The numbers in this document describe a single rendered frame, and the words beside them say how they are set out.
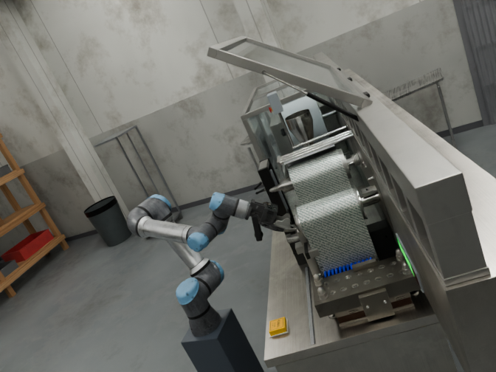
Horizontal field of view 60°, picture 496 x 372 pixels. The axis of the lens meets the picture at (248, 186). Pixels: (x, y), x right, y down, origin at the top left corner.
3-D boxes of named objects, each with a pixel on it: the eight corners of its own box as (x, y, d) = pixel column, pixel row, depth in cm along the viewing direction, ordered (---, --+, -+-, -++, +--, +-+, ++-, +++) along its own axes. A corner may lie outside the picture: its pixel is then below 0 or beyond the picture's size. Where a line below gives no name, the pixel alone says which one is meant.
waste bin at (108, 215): (140, 227, 694) (121, 193, 675) (123, 245, 650) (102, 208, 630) (116, 234, 716) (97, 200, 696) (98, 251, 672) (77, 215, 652)
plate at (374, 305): (367, 318, 159) (358, 294, 156) (393, 311, 157) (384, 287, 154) (368, 322, 157) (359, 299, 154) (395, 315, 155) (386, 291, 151)
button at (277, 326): (271, 325, 180) (269, 320, 180) (286, 320, 179) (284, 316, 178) (270, 336, 174) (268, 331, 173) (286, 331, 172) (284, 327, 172)
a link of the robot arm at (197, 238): (111, 218, 188) (198, 234, 162) (128, 206, 196) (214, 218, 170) (119, 240, 194) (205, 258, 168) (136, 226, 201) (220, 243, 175)
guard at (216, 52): (238, 48, 241) (242, 35, 238) (330, 79, 243) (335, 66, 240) (201, 69, 136) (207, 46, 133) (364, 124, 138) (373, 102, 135)
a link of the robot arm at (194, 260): (200, 301, 204) (128, 212, 199) (217, 281, 215) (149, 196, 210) (214, 296, 196) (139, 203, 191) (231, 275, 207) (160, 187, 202)
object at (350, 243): (322, 274, 177) (306, 236, 172) (377, 256, 172) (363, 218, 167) (322, 274, 177) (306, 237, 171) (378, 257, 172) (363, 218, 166)
